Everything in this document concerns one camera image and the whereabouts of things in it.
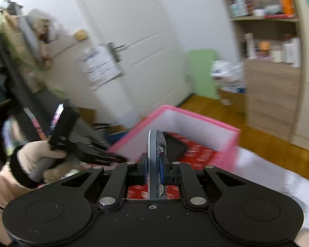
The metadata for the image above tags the white rounded gadget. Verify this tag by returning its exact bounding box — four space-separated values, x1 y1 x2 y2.
147 129 168 200

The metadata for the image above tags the open cardboard box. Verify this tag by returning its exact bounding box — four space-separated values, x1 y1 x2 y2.
76 107 96 125

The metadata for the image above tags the white labelled bottle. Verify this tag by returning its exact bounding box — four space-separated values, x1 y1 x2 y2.
284 41 294 63

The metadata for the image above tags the person's left hand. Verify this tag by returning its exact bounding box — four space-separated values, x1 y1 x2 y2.
15 140 79 184

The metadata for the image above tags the pale flat packet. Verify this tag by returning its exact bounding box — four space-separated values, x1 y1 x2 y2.
264 4 281 14

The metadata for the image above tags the orange cup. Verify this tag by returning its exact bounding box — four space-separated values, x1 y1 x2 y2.
279 0 295 16

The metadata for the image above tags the tall white bottle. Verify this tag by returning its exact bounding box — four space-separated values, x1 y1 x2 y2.
291 37 302 68

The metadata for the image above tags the teal box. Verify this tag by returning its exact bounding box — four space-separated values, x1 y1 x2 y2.
229 0 248 17

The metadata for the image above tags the dark metal frame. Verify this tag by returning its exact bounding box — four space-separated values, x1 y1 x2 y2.
0 18 54 144

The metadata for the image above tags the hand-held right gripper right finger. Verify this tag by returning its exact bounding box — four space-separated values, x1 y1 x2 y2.
167 161 244 209

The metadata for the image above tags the white jar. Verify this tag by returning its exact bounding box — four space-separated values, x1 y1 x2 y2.
272 45 284 63

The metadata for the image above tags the beige hanging cloth bag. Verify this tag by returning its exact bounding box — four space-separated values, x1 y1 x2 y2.
19 9 57 70

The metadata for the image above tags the metal door handle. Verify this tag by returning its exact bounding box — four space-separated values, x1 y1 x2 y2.
107 42 126 63

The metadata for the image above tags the pink cardboard box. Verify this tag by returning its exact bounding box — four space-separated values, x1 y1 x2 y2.
107 105 241 201

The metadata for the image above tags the green folding board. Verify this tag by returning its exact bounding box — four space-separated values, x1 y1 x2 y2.
187 49 220 100

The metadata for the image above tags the black wallet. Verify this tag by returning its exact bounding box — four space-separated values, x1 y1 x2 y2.
163 132 188 164

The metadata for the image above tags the white plastic bag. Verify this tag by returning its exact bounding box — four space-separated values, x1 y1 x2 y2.
211 60 246 93

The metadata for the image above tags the person's left forearm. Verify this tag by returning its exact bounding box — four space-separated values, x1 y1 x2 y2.
0 145 45 247

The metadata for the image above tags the wooden shelf cabinet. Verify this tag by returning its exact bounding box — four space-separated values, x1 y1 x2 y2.
216 0 303 143

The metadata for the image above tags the white spray bottle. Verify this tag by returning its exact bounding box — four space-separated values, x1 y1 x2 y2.
243 33 255 59

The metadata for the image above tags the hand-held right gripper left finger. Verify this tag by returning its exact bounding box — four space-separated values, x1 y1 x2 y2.
60 153 148 210

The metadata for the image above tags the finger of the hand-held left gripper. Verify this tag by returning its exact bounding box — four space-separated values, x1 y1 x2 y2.
76 139 130 167

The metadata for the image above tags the white door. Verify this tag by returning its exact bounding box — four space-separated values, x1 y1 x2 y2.
66 0 196 129

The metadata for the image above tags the printed clear plastic bag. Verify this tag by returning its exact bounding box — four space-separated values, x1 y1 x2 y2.
80 44 124 90

